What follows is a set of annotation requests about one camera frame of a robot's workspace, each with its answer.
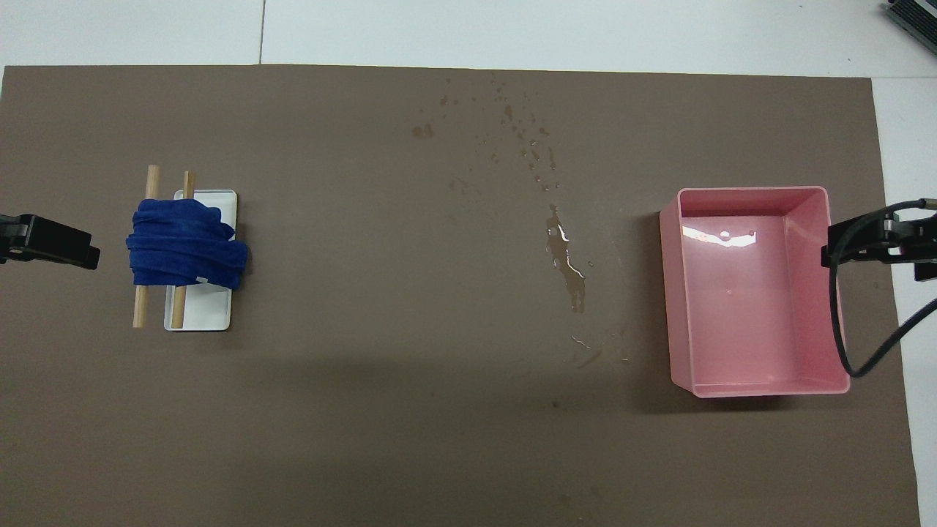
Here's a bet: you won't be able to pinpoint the white towel rack, wooden rods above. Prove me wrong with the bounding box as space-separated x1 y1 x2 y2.
164 190 239 332

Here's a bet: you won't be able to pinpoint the blue towel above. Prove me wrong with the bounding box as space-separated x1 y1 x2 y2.
125 198 250 291

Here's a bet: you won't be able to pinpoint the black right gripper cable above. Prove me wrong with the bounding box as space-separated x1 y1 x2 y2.
827 198 937 378

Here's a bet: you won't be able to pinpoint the brown table mat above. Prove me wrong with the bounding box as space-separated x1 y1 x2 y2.
0 64 922 527

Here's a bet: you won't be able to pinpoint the pink plastic bin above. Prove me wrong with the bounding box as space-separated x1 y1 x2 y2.
659 186 851 399

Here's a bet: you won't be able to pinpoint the water puddle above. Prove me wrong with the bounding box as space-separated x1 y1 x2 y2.
545 205 588 314

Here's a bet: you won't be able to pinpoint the grey vented device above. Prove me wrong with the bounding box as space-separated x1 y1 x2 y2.
882 0 937 52

